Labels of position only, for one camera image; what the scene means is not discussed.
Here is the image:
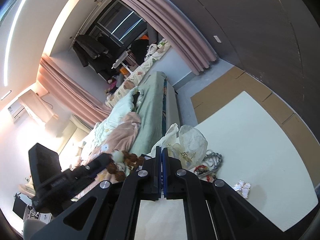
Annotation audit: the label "flat brown cardboard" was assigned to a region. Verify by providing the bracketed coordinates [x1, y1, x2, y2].
[191, 66, 319, 186]

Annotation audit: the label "white wall switch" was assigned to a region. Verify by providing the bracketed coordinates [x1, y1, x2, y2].
[214, 35, 221, 43]

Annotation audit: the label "white organza pouch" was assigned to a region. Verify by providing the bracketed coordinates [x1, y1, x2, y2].
[150, 123, 208, 170]

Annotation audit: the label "right pink curtain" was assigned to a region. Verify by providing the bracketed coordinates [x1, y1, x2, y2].
[92, 0, 218, 75]

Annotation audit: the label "dark brown wardrobe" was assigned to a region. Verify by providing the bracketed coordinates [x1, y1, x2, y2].
[170, 0, 319, 137]

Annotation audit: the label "pink duck fleece blanket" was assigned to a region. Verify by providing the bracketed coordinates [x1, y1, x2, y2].
[70, 112, 141, 170]

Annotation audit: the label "green sheet bed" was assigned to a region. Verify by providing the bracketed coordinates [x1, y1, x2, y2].
[75, 71, 181, 170]

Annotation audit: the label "floral window seat cushion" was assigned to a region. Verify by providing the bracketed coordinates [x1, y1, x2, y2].
[105, 39, 171, 109]

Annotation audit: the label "dark bead red cord bracelet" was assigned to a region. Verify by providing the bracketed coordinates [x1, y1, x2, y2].
[194, 164, 218, 182]

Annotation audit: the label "pale green pillow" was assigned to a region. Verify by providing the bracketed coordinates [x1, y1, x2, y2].
[95, 86, 139, 141]

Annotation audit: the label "brown rudraksha bead bracelet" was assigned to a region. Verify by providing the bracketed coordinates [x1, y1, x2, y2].
[105, 150, 146, 182]

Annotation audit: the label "left pink curtain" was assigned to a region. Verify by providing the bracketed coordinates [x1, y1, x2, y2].
[37, 54, 111, 127]

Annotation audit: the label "pink curtain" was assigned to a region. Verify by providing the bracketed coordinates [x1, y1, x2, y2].
[92, 0, 218, 75]
[37, 54, 111, 127]

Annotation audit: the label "hanging dark clothes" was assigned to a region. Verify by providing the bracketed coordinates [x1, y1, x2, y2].
[72, 35, 116, 76]

